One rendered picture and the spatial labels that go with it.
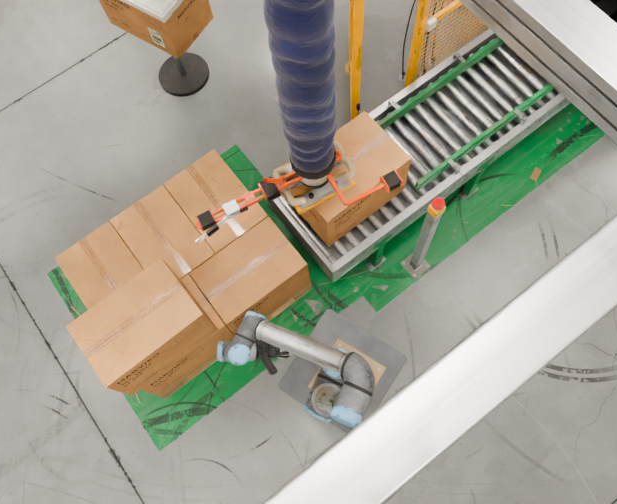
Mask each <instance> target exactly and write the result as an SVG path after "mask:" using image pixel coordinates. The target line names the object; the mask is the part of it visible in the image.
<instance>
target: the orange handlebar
mask: <svg viewBox="0 0 617 504"><path fill-rule="evenodd" d="M335 151H336V154H337V155H338V157H336V161H335V163H336V162H338V161H339V160H341V158H342V153H341V152H340V151H339V150H335ZM295 174H297V173H296V172H295V171H292V172H290V173H288V174H286V175H284V176H282V177H280V178H278V179H281V180H286V179H288V178H290V177H291V176H293V175H295ZM327 178H328V180H329V182H330V183H331V185H332V187H333V188H334V190H335V191H336V193H337V195H338V196H339V198H340V200H341V201H342V203H343V205H344V206H345V205H347V206H349V205H351V204H353V203H355V202H357V201H359V200H361V199H363V198H365V197H367V196H369V195H371V194H373V193H375V192H377V191H379V190H380V189H382V188H384V187H385V184H384V183H381V184H379V185H377V186H375V187H373V188H372V189H370V190H368V191H366V192H364V193H362V194H360V195H358V196H356V197H354V198H352V199H350V200H348V201H347V200H346V198H345V197H344V195H343V194H342V192H341V190H340V189H339V187H338V185H337V184H336V182H335V181H334V179H333V177H332V176H331V174H330V173H329V176H328V177H327ZM302 179H303V178H302V177H301V176H298V177H296V178H294V179H292V180H290V181H288V182H286V183H284V184H282V185H280V186H279V188H280V190H282V189H284V188H286V187H288V186H290V185H292V184H294V183H296V182H298V181H300V180H302ZM260 192H262V191H261V189H260V188H258V189H256V190H254V191H250V192H248V193H246V194H244V195H243V196H242V197H240V198H238V199H236V200H235V201H236V203H237V204H238V203H240V202H242V201H244V200H245V201H246V203H245V204H243V205H241V206H239V208H240V209H242V208H244V207H246V206H248V207H251V206H253V205H255V204H257V203H258V201H260V200H262V199H264V198H265V196H264V195H263V194H262V195H260V196H258V197H256V198H255V196H254V195H256V194H258V193H260ZM222 211H224V209H223V207H220V208H218V209H216V210H214V211H212V213H213V215H216V214H218V213H220V212H222ZM226 216H227V214H226V213H225V214H223V215H221V216H219V217H217V218H215V219H216V221H217V222H219V221H221V220H222V219H223V218H225V217H226Z"/></svg>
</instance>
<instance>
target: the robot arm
mask: <svg viewBox="0 0 617 504"><path fill-rule="evenodd" d="M283 351H285V352H283ZM290 355H296V356H299V357H301V358H303V359H306V360H308V361H310V362H313V363H315V364H317V365H319V366H321V369H320V371H319V373H318V375H317V377H316V380H315V382H314V384H313V386H312V388H311V391H310V393H309V395H308V397H307V399H306V401H305V404H304V407H303V409H304V410H305V411H306V412H307V413H309V414H311V415H313V416H314V417H316V418H318V419H320V420H323V421H325V422H331V421H332V419H334V420H335V421H337V422H339V423H341V424H343V425H345V426H348V427H351V428H355V427H356V426H357V425H359V424H360V423H361V422H362V418H363V416H364V413H365V411H366V409H367V406H368V404H369V402H370V399H371V397H372V395H373V393H374V390H375V379H374V374H373V372H372V369H371V367H370V365H369V363H368V362H367V361H366V360H365V358H363V357H362V356H361V355H360V354H358V353H355V352H353V351H351V352H348V351H347V350H345V349H342V348H332V347H330V346H327V345H325V344H323V343H320V342H318V341H315V340H313V339H310V338H308V337H305V336H303V335H300V334H298V333H296V332H293V331H291V330H288V329H286V328H283V327H281V326H278V325H276V324H273V323H271V322H268V321H267V320H266V317H265V316H263V315H261V314H259V313H256V312H253V311H248V312H247V313H246V314H245V316H244V317H243V320H242V322H241V324H240V326H239V328H238V330H237V332H236V334H235V336H234V338H233V340H232V341H219V342H218V346H217V359H218V361H221V362H223V361H228V362H230V363H232V364H234V365H243V364H245V363H246V362H248V361H254V360H255V359H258V357H259V358H260V359H261V361H262V362H263V364H264V366H265V367H266V369H267V370H268V372H269V374H270V375H274V374H276V373H277V372H278V371H277V369H276V367H275V366H274V364H273V363H272V361H271V360H270V358H288V357H289V356H290Z"/></svg>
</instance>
